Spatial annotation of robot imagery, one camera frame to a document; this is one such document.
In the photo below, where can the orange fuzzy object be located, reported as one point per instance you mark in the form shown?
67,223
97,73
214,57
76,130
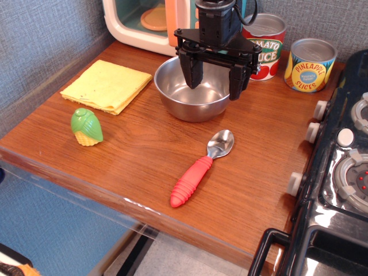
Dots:
20,270

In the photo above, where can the white stove knob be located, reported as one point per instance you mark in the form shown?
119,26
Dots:
312,132
294,183
320,110

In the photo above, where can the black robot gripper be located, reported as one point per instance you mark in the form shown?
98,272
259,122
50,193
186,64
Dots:
218,40

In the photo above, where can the folded yellow cloth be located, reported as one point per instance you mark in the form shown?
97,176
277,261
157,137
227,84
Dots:
107,86

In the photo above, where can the toy microwave oven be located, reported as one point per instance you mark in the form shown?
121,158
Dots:
167,27

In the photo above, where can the orange toy plate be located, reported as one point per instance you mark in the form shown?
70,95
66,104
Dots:
154,19

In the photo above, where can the tomato sauce can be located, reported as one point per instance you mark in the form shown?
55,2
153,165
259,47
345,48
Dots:
267,31

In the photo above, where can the green and yellow toy corn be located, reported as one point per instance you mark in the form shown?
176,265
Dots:
86,127

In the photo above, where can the white stove knob lower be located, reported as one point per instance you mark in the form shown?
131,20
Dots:
294,183

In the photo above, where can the silver metal pot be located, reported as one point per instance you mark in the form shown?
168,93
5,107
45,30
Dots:
208,100

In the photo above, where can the white stove knob upper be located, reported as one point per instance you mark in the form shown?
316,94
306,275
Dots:
320,110

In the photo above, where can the red handled metal spoon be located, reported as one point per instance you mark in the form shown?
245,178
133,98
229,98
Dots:
218,146

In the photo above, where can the black toy stove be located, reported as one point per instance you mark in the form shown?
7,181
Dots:
329,221

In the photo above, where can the pineapple slices can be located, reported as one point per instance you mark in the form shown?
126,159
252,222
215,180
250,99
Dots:
309,65

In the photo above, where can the white stove knob middle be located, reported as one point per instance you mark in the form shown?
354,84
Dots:
312,132

